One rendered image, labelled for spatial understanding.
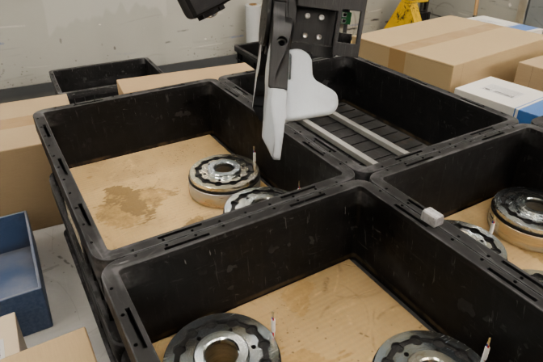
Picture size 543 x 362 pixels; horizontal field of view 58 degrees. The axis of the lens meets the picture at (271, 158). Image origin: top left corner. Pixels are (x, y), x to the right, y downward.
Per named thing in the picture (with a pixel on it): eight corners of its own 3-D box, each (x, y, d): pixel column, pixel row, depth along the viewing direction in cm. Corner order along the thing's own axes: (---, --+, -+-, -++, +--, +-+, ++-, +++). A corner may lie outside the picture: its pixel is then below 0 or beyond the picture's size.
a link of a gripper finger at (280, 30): (291, 80, 37) (293, -16, 40) (271, 77, 36) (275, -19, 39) (280, 107, 41) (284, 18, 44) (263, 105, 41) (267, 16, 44)
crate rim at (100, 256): (359, 193, 57) (362, 175, 56) (100, 286, 44) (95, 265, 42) (214, 90, 87) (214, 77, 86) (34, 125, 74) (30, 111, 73)
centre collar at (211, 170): (247, 172, 70) (247, 168, 70) (219, 183, 68) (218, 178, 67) (229, 159, 74) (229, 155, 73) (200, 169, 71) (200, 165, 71)
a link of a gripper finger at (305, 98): (343, 152, 37) (342, 46, 40) (265, 145, 36) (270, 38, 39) (332, 165, 40) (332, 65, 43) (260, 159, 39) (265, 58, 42)
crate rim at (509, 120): (520, 136, 71) (524, 120, 70) (360, 193, 57) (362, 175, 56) (347, 63, 101) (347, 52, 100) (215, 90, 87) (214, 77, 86)
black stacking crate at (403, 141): (503, 191, 75) (522, 124, 70) (354, 255, 62) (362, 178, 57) (343, 107, 105) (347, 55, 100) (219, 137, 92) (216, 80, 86)
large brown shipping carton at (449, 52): (439, 79, 153) (450, 14, 143) (532, 110, 132) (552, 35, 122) (346, 109, 132) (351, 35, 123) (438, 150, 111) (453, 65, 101)
